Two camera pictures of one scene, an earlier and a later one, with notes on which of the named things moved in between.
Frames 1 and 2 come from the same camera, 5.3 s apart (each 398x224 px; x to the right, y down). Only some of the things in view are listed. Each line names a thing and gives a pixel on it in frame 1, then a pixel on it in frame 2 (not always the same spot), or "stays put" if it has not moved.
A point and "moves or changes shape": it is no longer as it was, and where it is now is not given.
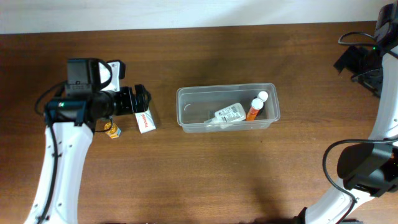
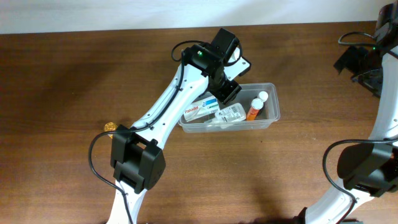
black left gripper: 129,106 -> 228,91
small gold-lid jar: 113,133 stays put
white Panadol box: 145,121 moves or changes shape
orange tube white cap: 257,104 stays put
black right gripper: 349,59 stays put
